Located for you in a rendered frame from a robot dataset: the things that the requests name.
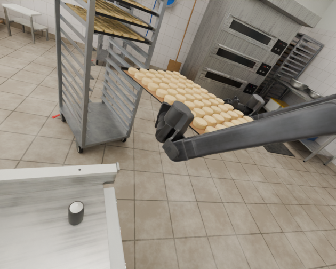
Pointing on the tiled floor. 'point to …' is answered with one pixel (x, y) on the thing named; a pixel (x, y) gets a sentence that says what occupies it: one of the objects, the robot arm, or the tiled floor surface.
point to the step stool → (24, 20)
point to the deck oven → (242, 44)
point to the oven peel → (174, 65)
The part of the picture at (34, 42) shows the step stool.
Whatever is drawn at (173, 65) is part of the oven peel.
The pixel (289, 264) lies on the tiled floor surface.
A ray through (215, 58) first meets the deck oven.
